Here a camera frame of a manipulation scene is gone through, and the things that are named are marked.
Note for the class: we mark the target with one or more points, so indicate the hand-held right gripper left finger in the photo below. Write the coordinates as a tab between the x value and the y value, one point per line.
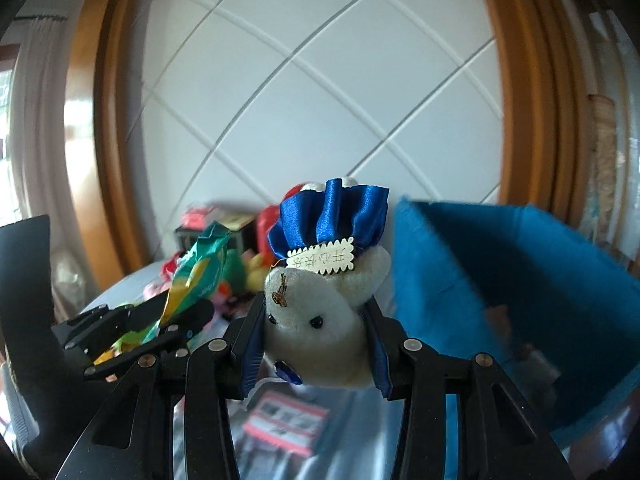
252	345

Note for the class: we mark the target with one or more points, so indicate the white curtain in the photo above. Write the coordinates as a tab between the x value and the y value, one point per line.
40	135

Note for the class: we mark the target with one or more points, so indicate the grey plush toy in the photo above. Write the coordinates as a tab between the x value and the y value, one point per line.
540	365

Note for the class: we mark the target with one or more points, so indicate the pale blue striped bed sheet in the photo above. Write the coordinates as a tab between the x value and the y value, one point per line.
350	435

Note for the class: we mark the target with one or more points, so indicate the small gold box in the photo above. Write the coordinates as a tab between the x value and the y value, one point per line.
237	221

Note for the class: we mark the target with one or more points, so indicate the dark green plush toy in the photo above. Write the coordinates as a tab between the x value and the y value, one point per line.
235	270

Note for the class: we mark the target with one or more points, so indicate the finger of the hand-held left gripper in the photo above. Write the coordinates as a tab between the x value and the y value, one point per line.
115	317
195	317

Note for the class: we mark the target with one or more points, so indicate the white plush with blue ribbon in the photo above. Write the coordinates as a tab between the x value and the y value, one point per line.
315	300

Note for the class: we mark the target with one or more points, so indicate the black gift box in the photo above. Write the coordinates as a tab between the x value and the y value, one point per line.
187	240

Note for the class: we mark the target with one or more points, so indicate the clear plastic bag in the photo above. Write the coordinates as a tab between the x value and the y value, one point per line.
67	275

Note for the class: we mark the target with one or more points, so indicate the pink plush with orange hat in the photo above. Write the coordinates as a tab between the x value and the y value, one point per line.
222	295

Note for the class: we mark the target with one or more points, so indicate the pink tissue pack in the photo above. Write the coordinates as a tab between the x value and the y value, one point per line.
285	422
200	217

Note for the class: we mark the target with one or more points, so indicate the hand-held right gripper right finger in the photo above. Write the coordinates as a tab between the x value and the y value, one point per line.
377	355

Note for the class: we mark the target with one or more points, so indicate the sheer lace curtain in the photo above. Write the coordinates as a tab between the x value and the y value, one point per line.
615	160

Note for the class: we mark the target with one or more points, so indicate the yellow duck plush toy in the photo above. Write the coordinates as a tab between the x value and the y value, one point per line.
256	270

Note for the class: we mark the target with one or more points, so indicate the pink pig plush toy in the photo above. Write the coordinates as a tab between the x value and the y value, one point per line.
155	291

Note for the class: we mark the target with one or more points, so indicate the red plush toy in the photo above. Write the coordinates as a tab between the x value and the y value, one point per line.
172	262

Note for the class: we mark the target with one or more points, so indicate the green snack packet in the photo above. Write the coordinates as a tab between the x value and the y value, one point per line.
200	265

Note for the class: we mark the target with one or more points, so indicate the wooden headboard frame post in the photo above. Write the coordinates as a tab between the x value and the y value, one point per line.
100	135
540	85

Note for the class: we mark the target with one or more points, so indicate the blue plastic crate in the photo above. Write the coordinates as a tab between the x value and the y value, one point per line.
450	270

